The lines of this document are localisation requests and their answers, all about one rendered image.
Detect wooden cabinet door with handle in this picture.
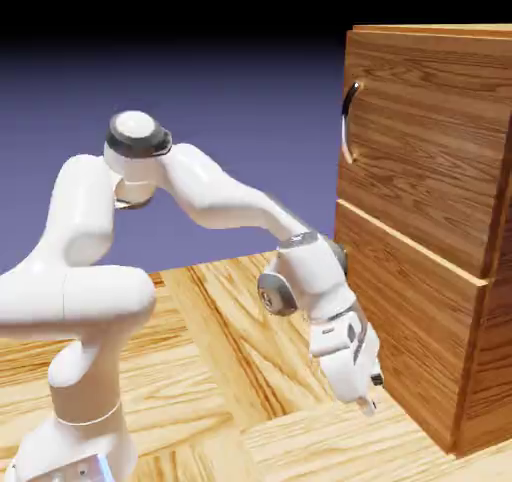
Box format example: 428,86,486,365
336,29,512,280

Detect curved metal handle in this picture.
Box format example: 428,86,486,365
340,80,362,165

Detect wooden cabinet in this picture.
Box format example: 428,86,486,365
334,23,512,458

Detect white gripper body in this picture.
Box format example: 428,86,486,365
318,327,382,404

